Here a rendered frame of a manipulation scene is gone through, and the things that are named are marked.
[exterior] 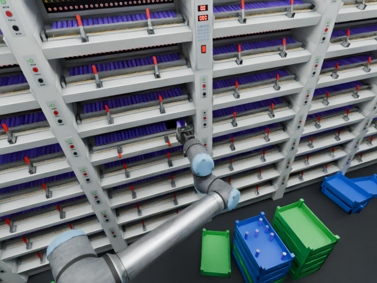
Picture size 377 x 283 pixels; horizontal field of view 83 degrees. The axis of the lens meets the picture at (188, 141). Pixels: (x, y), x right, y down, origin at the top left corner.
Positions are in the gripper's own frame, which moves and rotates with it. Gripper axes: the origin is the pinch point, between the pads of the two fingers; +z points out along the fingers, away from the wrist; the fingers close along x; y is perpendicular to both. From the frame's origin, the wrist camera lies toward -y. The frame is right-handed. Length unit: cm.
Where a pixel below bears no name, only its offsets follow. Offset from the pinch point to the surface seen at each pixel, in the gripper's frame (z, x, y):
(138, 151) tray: 1.0, 25.0, -8.6
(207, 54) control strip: -0.2, -16.4, 37.7
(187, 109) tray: 0.8, -4.7, 10.8
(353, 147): 1, -153, -58
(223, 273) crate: -40, -9, -92
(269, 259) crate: -52, -32, -65
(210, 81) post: 0.3, -18.0, 24.1
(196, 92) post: 0.4, -10.4, 19.4
